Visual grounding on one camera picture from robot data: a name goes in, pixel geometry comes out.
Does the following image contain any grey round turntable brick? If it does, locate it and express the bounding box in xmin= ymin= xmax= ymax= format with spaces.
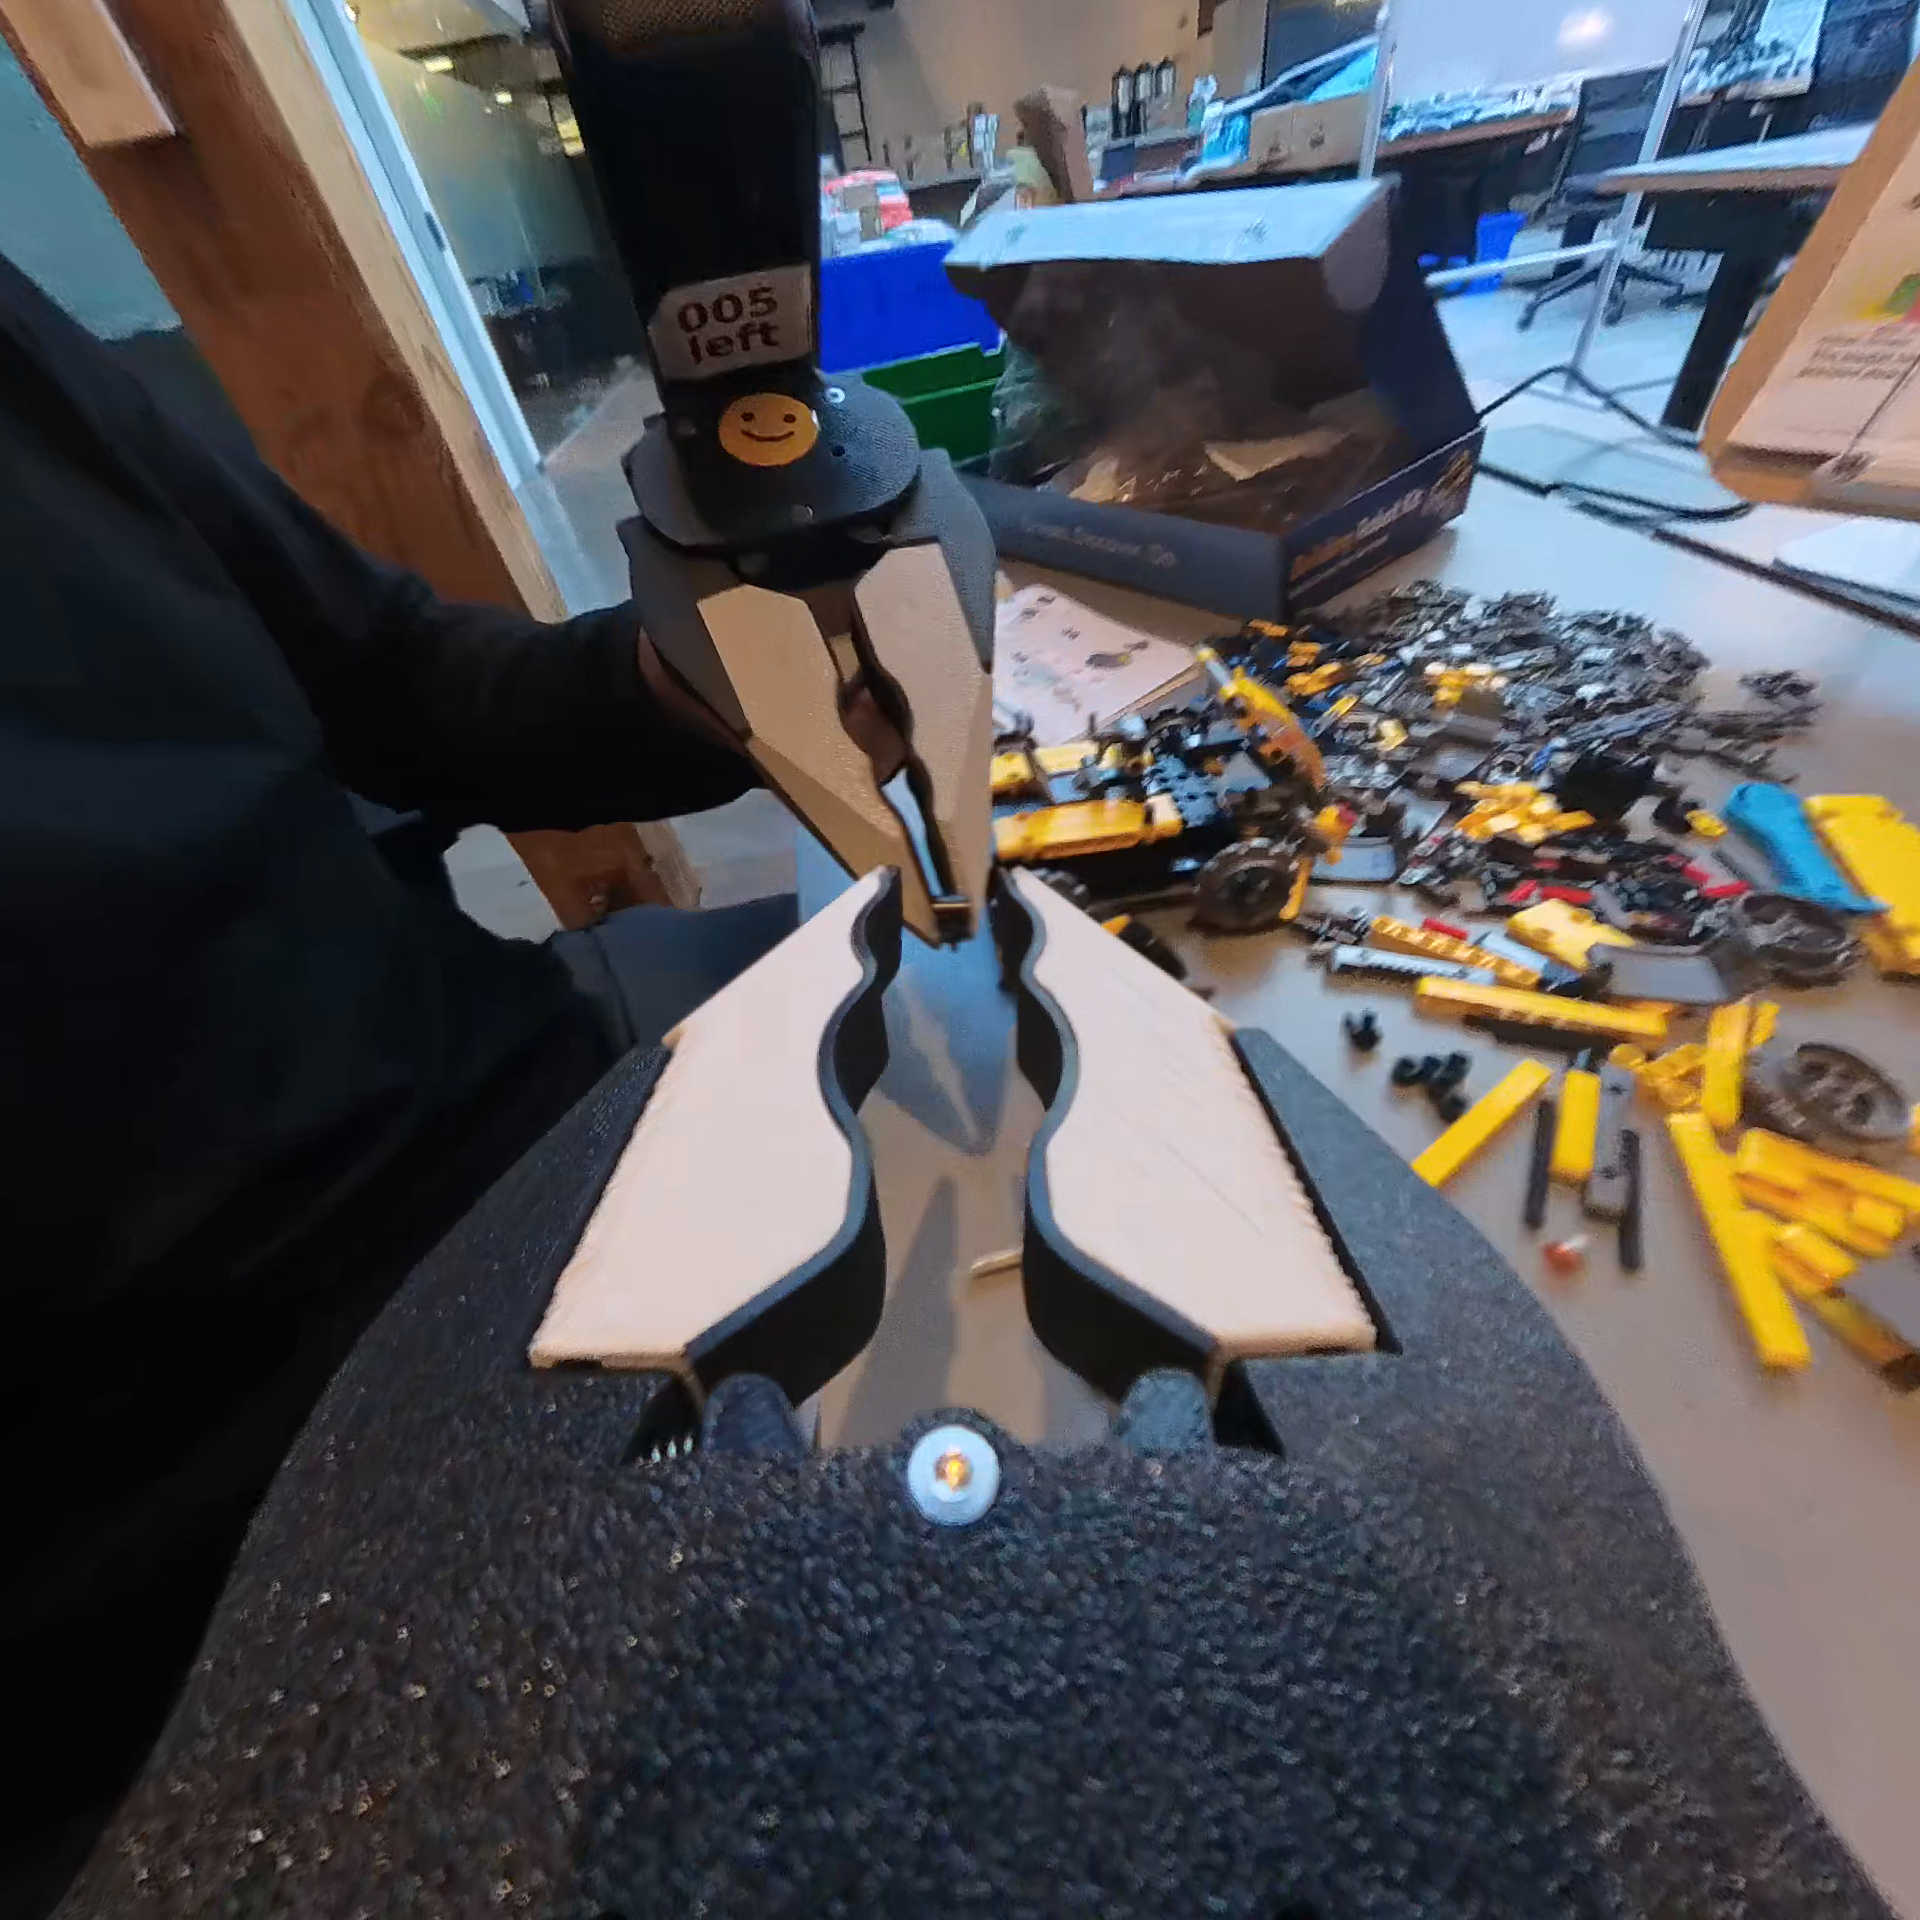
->
xmin=1748 ymin=1041 xmax=1914 ymax=1148

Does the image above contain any grey wheel hub brick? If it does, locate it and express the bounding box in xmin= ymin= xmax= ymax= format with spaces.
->
xmin=1727 ymin=891 xmax=1865 ymax=981

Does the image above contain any black cable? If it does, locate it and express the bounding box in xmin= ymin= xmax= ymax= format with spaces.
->
xmin=1476 ymin=360 xmax=1920 ymax=631

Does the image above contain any instruction booklet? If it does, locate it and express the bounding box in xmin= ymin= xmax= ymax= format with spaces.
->
xmin=995 ymin=584 xmax=1202 ymax=743

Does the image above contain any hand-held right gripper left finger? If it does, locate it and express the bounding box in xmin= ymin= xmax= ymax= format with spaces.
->
xmin=528 ymin=865 xmax=904 ymax=1406

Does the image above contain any person's left forearm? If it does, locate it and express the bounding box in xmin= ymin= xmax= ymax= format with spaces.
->
xmin=301 ymin=449 xmax=759 ymax=835

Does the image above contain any clear plastic bag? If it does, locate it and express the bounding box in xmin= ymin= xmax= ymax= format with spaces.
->
xmin=1003 ymin=286 xmax=1413 ymax=528

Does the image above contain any blue brick separator tool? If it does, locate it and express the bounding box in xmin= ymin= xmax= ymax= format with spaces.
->
xmin=1722 ymin=778 xmax=1884 ymax=917

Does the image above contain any whiteboard on stand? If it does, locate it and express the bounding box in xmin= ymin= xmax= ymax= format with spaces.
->
xmin=1382 ymin=0 xmax=1711 ymax=362

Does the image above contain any green plastic bin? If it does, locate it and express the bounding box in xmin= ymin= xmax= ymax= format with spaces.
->
xmin=863 ymin=340 xmax=1007 ymax=469

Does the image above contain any wooden post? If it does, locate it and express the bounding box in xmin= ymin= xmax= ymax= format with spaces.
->
xmin=0 ymin=0 xmax=707 ymax=934

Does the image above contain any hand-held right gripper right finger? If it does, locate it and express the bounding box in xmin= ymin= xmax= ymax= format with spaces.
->
xmin=996 ymin=865 xmax=1378 ymax=1406

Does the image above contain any blue plastic bin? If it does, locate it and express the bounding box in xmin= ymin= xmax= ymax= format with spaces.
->
xmin=816 ymin=238 xmax=1001 ymax=374

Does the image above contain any grey desk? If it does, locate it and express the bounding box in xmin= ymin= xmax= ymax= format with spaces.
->
xmin=795 ymin=480 xmax=1920 ymax=1920

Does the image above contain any wooden board sign stand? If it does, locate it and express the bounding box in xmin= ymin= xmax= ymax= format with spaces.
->
xmin=1703 ymin=106 xmax=1920 ymax=516

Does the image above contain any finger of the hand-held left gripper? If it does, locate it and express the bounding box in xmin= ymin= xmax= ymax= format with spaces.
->
xmin=852 ymin=534 xmax=1001 ymax=950
xmin=694 ymin=577 xmax=954 ymax=950

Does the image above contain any grey curved panel brick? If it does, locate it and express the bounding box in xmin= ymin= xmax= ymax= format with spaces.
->
xmin=1595 ymin=943 xmax=1739 ymax=1008

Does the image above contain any yellow black brick vehicle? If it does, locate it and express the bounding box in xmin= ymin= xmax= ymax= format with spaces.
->
xmin=990 ymin=658 xmax=1352 ymax=934

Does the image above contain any dark blue cardboard box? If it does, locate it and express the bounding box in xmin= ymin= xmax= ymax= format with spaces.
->
xmin=943 ymin=176 xmax=1487 ymax=622

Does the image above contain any pile of dark grey bricks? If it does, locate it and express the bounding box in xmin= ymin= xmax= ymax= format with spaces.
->
xmin=1202 ymin=584 xmax=1824 ymax=901

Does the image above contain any dark background table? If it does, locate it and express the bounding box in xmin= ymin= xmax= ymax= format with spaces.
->
xmin=1595 ymin=118 xmax=1879 ymax=435

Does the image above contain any pile of yellow beam bricks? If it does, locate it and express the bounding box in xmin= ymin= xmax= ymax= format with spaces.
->
xmin=1305 ymin=795 xmax=1920 ymax=1375

